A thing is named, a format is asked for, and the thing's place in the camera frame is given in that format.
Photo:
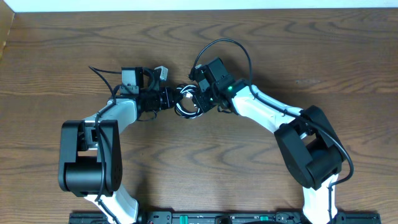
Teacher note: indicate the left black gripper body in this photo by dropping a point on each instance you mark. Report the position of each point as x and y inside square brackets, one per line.
[155, 100]

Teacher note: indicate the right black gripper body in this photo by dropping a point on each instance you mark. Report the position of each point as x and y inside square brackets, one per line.
[208, 98]

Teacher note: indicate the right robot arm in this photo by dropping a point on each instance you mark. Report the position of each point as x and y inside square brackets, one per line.
[311, 150]

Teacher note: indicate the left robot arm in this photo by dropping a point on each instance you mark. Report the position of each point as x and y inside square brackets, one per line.
[90, 164]

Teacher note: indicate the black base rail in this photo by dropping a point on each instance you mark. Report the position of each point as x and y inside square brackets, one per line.
[242, 218]

